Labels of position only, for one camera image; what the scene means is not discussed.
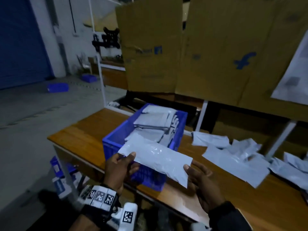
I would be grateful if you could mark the person's left hand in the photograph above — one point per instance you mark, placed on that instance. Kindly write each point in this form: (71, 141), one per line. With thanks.
(118, 170)

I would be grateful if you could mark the person's right hand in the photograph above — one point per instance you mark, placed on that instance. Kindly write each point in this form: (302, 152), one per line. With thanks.
(204, 187)

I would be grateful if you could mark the blue plastic crate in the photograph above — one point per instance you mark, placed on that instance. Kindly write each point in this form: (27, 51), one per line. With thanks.
(113, 142)

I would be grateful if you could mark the white mailer bag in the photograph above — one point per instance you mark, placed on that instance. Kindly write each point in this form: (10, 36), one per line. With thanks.
(156, 158)

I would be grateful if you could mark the pile of grey mailer bags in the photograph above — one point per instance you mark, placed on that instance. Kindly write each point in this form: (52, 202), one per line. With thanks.
(240, 163)

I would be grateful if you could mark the packed white bags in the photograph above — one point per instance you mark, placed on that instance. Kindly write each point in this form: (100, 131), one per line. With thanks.
(154, 120)

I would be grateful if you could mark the person's right forearm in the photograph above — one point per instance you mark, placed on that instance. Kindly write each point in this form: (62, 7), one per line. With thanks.
(231, 219)

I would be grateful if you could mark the person's left forearm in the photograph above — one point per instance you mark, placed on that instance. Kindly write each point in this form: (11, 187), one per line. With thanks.
(84, 223)

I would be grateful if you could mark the left marker wristband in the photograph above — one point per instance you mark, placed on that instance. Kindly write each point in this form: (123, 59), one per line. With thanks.
(100, 199)

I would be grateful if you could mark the wooden table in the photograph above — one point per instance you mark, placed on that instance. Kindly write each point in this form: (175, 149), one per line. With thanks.
(82, 132)

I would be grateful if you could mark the white metal shelf leg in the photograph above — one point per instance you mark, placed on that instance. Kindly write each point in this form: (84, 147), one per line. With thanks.
(280, 140)
(201, 116)

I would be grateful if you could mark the small blue crate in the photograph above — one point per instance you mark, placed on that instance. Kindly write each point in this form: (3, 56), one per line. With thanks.
(89, 78)

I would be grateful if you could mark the flat blue tray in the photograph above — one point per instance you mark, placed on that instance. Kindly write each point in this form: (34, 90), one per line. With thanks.
(57, 87)

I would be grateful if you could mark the white printed paper sheet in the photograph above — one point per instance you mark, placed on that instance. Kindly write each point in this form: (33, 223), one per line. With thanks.
(296, 74)

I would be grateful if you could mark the blue roller shutter door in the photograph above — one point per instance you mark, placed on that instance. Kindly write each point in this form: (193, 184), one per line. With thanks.
(21, 40)

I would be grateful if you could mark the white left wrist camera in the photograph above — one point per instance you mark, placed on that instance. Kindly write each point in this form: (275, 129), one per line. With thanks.
(124, 218)

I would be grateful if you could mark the white metal rack frame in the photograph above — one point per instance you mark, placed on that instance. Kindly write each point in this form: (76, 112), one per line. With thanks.
(101, 79)

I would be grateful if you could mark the black metal bracket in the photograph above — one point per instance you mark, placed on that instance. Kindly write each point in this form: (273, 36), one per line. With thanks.
(108, 40)

